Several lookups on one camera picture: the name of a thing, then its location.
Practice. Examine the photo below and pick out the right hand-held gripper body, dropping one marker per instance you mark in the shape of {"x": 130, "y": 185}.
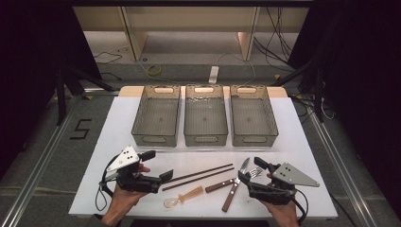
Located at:
{"x": 291, "y": 177}

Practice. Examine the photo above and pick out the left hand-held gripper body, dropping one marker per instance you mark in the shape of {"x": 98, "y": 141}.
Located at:
{"x": 124, "y": 158}

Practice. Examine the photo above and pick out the clear grey plastic bin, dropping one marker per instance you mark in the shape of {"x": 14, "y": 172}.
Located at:
{"x": 205, "y": 118}
{"x": 156, "y": 118}
{"x": 253, "y": 118}

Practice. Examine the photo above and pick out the person's right hand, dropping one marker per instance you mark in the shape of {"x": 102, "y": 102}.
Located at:
{"x": 285, "y": 216}

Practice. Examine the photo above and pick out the person's left hand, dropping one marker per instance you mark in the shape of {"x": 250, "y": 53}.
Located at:
{"x": 124, "y": 200}

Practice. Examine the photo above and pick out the white table sheet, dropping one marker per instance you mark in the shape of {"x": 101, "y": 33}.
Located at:
{"x": 195, "y": 156}

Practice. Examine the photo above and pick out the black metal stand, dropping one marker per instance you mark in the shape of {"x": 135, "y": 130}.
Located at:
{"x": 319, "y": 94}
{"x": 60, "y": 97}

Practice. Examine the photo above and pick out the white power strip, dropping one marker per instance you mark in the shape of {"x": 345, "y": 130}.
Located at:
{"x": 213, "y": 74}

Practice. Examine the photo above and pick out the beige wooden shelf unit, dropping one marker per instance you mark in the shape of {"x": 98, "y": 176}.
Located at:
{"x": 192, "y": 19}

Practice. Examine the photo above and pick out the aluminium floor rail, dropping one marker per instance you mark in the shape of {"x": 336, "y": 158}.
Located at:
{"x": 38, "y": 170}
{"x": 343, "y": 170}

